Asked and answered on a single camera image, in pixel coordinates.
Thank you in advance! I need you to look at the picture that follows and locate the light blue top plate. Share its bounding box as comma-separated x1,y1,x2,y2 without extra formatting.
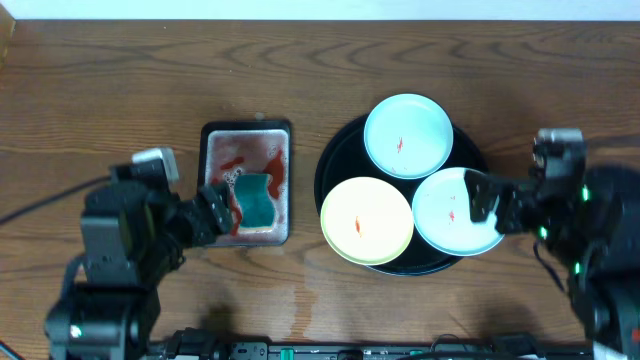
363,94,454,180

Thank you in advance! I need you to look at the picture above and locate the yellow plate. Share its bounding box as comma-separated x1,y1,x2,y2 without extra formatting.
320,177,414,266

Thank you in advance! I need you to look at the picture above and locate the black round tray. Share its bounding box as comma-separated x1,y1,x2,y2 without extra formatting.
314,115,488,276

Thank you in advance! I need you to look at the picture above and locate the black rectangular sponge tray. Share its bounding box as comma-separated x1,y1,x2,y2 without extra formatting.
198,120,292,247

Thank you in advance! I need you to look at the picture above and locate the green yellow sponge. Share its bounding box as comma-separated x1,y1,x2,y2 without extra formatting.
234,174,275,232

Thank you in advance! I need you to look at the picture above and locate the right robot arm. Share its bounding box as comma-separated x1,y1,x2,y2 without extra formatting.
463,165,639,359

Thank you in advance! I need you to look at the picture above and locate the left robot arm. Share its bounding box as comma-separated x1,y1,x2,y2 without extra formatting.
45,180,233,359

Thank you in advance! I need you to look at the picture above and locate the light blue plate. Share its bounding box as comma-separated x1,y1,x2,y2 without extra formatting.
363,94,454,180
411,167,504,257

